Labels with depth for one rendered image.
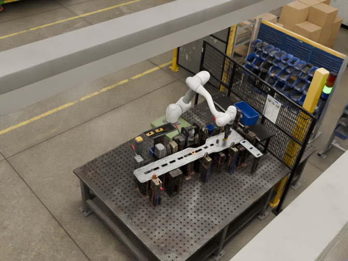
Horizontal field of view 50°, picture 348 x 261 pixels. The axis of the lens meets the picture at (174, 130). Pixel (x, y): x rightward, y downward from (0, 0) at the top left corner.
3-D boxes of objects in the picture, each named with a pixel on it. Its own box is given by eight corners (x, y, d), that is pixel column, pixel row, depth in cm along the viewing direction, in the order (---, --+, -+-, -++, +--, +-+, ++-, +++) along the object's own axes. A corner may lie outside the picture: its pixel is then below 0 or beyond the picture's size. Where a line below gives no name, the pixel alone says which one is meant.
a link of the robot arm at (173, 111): (162, 119, 479) (163, 105, 464) (172, 112, 490) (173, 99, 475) (172, 125, 472) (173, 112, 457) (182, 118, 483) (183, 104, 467)
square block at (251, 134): (245, 159, 453) (251, 136, 430) (241, 155, 458) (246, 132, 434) (250, 157, 457) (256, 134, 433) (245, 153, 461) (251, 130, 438)
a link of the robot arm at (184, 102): (171, 108, 487) (182, 100, 500) (179, 117, 485) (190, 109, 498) (194, 72, 425) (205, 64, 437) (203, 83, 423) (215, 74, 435)
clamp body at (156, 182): (154, 211, 385) (156, 187, 362) (147, 201, 394) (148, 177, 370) (163, 206, 390) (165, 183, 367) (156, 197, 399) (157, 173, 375)
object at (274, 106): (275, 125, 436) (281, 103, 416) (261, 114, 449) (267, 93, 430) (276, 124, 437) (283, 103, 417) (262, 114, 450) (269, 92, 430)
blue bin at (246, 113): (246, 126, 448) (248, 118, 440) (231, 112, 468) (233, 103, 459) (257, 122, 455) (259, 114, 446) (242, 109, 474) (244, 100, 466)
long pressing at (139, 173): (142, 185, 371) (142, 184, 370) (131, 171, 385) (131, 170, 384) (245, 140, 436) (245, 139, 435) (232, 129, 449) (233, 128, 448)
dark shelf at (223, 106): (260, 142, 433) (261, 140, 431) (212, 101, 487) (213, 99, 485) (274, 136, 443) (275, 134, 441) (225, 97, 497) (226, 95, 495)
